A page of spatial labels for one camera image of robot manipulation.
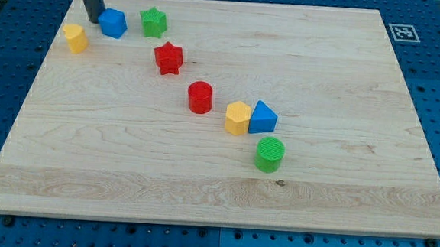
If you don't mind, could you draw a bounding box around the white fiducial marker tag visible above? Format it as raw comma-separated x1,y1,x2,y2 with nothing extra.
388,24,420,43

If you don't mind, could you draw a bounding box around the blue cube block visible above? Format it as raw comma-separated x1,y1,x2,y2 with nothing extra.
98,8,127,39

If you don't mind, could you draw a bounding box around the yellow heart block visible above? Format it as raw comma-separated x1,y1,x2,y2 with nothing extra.
63,24,89,54

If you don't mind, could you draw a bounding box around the blue triangle block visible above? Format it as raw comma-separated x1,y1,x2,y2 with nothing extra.
248,101,278,134

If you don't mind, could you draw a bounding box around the green cylinder block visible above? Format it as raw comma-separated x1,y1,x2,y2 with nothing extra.
254,136,285,174

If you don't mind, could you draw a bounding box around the red cylinder block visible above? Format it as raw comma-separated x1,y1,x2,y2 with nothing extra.
187,81,213,114

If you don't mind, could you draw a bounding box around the yellow hexagon block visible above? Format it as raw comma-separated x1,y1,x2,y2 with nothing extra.
225,101,251,135

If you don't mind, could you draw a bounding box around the red star block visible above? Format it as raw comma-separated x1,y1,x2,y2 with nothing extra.
154,41,184,75

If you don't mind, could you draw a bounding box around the green star block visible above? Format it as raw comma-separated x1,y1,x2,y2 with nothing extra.
140,7,168,38

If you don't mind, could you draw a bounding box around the light wooden board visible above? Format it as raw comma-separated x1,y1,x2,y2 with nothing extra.
0,0,440,239

